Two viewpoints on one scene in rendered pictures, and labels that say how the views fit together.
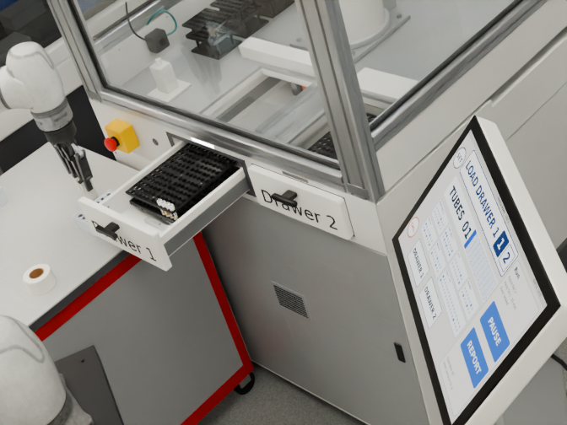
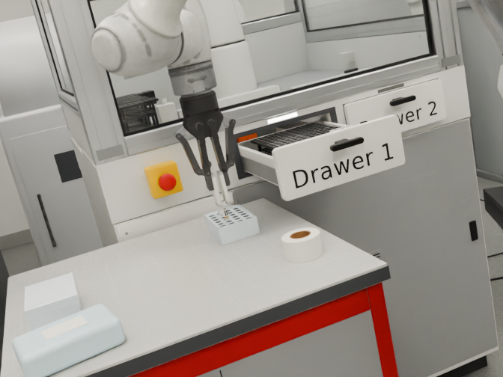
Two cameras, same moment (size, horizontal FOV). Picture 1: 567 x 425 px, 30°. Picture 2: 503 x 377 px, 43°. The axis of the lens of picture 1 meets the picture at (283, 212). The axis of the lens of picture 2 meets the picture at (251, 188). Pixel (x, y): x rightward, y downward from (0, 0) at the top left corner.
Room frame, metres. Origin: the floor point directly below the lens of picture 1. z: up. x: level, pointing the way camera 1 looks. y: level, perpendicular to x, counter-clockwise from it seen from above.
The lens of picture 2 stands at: (1.79, 1.65, 1.18)
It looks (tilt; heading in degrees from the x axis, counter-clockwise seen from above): 15 degrees down; 289
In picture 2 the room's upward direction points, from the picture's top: 13 degrees counter-clockwise
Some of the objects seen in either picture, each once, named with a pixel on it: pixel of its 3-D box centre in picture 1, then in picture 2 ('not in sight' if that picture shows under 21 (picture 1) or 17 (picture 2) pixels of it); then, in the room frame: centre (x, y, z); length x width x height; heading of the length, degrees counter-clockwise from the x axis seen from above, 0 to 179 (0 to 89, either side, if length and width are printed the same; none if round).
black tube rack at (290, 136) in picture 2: (185, 185); (302, 148); (2.13, 0.21, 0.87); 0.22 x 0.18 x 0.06; 126
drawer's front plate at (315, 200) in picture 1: (299, 201); (396, 111); (1.92, -0.04, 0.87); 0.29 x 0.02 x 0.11; 36
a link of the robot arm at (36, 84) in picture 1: (29, 76); (176, 25); (2.27, 0.47, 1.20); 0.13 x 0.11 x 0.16; 78
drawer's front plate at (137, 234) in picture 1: (123, 233); (340, 156); (2.02, 0.37, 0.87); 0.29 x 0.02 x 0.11; 36
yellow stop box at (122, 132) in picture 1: (121, 137); (164, 179); (2.44, 0.35, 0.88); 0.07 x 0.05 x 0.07; 36
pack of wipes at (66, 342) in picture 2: not in sight; (68, 339); (2.38, 0.92, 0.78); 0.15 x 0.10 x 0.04; 46
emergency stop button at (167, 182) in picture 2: (111, 143); (166, 182); (2.42, 0.37, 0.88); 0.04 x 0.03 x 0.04; 36
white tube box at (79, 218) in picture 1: (103, 212); (230, 224); (2.26, 0.44, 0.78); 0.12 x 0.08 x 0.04; 124
